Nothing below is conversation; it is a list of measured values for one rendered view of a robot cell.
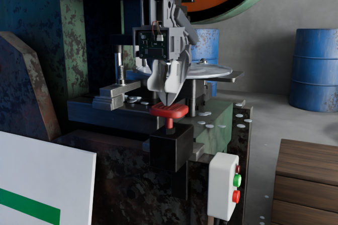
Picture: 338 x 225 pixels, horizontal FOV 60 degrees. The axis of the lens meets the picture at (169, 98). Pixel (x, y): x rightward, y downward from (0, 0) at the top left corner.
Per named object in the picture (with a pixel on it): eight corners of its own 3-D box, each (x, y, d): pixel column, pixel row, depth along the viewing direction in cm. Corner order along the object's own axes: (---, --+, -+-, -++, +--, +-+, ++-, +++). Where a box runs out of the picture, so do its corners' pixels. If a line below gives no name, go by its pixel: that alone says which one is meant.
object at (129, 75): (172, 79, 102) (172, 66, 101) (151, 87, 89) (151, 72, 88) (149, 77, 106) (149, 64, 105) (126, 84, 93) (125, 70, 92)
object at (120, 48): (181, 49, 101) (182, 33, 100) (154, 54, 83) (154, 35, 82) (141, 48, 108) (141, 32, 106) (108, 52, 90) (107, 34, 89)
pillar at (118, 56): (123, 84, 94) (122, 39, 90) (119, 85, 92) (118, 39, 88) (118, 83, 95) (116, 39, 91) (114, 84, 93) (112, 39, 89)
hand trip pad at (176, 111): (189, 139, 62) (190, 104, 60) (178, 149, 56) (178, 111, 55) (160, 134, 65) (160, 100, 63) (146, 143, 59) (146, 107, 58)
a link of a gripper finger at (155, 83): (141, 109, 55) (140, 60, 53) (156, 102, 60) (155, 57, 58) (156, 111, 54) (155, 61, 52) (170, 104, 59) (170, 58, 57)
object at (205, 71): (241, 67, 98) (241, 65, 98) (216, 82, 73) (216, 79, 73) (163, 63, 110) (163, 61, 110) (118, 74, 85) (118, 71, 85)
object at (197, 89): (242, 111, 94) (245, 69, 90) (232, 124, 81) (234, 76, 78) (171, 103, 104) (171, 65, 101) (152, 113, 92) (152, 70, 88)
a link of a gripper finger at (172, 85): (156, 111, 54) (155, 61, 52) (170, 104, 59) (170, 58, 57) (171, 113, 53) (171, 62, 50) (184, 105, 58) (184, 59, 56)
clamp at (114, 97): (144, 96, 90) (143, 63, 87) (111, 110, 75) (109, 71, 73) (127, 94, 92) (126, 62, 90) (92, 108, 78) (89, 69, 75)
